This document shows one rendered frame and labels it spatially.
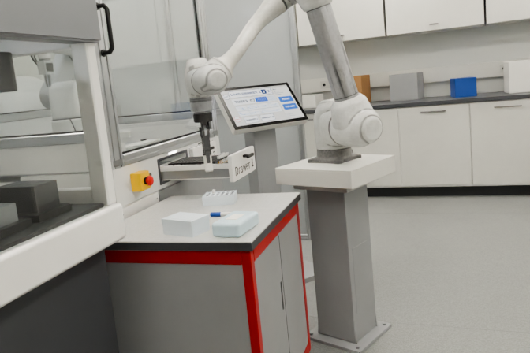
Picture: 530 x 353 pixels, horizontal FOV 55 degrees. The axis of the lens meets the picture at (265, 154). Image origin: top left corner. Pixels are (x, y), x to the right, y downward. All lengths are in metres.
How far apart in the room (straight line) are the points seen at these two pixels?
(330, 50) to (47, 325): 1.35
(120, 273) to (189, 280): 0.24
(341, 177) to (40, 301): 1.19
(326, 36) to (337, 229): 0.84
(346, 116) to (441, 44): 3.62
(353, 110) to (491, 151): 3.02
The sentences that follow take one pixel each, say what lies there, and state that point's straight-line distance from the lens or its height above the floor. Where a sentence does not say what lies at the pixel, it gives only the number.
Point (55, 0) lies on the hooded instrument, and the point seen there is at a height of 1.45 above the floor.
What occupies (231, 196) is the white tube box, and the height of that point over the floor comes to 0.79.
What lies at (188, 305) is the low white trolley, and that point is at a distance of 1.66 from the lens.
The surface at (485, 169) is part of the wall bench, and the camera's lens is 4.98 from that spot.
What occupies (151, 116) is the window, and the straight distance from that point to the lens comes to 2.23.
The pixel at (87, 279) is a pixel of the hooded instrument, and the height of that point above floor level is 0.72.
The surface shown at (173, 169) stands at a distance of 2.21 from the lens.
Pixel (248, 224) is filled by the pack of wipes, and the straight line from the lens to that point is 1.58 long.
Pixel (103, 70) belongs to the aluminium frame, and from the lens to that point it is 1.95.
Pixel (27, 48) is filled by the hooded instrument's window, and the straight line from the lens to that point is 1.31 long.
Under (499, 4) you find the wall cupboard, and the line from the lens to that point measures 5.27.
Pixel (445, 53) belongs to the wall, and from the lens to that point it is 5.59.
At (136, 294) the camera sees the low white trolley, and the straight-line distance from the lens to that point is 1.74.
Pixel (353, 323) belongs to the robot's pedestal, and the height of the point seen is 0.11.
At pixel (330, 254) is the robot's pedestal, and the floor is 0.42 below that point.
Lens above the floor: 1.21
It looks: 8 degrees down
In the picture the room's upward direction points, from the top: 6 degrees counter-clockwise
